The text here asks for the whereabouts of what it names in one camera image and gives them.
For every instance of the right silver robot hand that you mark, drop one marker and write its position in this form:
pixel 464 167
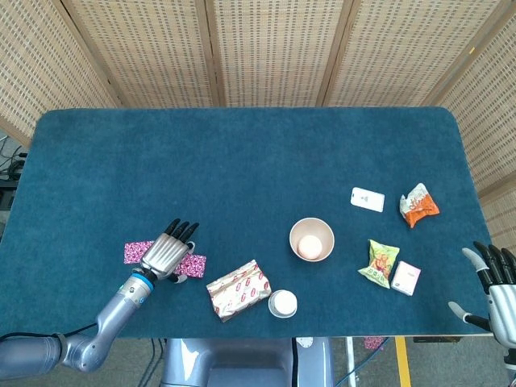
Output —
pixel 504 310

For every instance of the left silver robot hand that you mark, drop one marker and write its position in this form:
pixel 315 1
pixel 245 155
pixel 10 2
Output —
pixel 165 256

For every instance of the pink patterned packet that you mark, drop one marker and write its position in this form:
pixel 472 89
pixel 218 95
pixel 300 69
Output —
pixel 135 252
pixel 195 267

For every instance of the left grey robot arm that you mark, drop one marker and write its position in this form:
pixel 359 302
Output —
pixel 117 310

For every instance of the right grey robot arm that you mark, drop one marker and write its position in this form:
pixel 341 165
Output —
pixel 511 367

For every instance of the pink patterned floor scrap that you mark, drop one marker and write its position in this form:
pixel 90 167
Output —
pixel 373 342

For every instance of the gold red-labelled snack bag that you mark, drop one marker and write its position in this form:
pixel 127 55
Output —
pixel 238 290

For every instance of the small pink box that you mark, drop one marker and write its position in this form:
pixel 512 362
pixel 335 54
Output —
pixel 406 278

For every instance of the blue carpet table mat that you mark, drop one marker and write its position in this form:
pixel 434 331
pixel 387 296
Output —
pixel 242 161

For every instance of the white floral paper cup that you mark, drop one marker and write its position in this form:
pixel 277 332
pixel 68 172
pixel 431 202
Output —
pixel 283 303

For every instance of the grey object at edge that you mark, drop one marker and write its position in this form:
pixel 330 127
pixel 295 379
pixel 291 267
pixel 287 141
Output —
pixel 421 209

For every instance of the green snack bag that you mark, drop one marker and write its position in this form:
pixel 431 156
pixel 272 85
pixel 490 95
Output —
pixel 381 264

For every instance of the grey robot torso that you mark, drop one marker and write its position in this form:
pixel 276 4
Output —
pixel 242 363

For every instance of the beige bowl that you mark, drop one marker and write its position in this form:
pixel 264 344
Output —
pixel 299 230

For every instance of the white table leg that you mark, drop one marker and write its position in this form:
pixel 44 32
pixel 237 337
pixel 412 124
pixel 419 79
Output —
pixel 351 359

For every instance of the black equipment box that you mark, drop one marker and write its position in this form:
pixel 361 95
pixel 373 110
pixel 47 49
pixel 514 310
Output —
pixel 6 197

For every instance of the white badge card holder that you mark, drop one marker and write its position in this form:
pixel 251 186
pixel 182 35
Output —
pixel 367 199

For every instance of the woven bamboo screen panel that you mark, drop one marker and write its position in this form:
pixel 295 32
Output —
pixel 395 52
pixel 278 52
pixel 40 68
pixel 492 101
pixel 153 52

